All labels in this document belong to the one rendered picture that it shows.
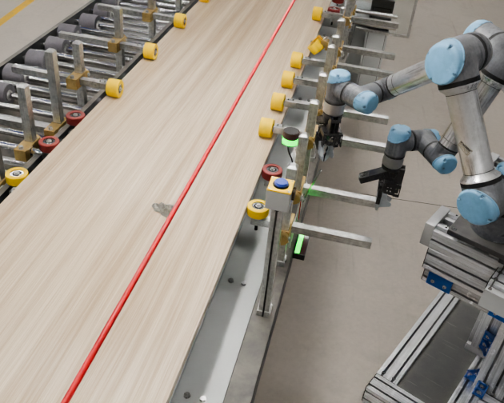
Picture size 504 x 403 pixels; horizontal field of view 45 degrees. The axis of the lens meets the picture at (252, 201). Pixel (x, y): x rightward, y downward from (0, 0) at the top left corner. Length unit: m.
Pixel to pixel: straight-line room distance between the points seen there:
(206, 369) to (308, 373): 0.91
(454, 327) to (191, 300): 1.46
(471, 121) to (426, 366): 1.24
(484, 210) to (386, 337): 1.36
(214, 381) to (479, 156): 1.04
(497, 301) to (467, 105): 0.60
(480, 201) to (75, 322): 1.18
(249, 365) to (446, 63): 1.05
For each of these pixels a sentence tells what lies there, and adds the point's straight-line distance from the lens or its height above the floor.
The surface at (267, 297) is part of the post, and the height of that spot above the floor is 0.79.
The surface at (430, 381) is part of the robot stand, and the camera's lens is 2.69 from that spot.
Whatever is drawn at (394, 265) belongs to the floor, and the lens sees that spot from 3.48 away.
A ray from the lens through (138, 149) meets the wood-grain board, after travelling 2.49.
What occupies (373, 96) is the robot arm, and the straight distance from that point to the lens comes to 2.07.
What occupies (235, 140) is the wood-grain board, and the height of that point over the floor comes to 0.90.
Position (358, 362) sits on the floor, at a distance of 2.94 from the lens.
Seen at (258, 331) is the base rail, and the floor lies 0.70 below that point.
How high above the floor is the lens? 2.21
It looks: 36 degrees down
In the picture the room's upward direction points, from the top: 6 degrees clockwise
